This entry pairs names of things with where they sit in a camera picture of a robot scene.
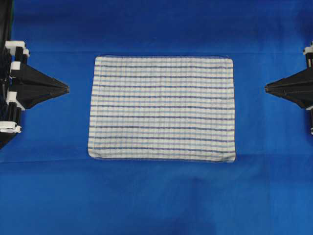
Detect blue table cloth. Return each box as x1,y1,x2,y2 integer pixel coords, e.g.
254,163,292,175
0,0,313,235

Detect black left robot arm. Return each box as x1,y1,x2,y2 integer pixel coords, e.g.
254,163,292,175
0,0,69,134

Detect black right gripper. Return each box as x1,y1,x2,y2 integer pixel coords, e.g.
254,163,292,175
265,42,313,134

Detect blue striped white towel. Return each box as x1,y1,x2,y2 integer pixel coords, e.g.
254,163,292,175
88,55,236,162

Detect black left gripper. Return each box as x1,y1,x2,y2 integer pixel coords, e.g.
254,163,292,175
0,41,69,134

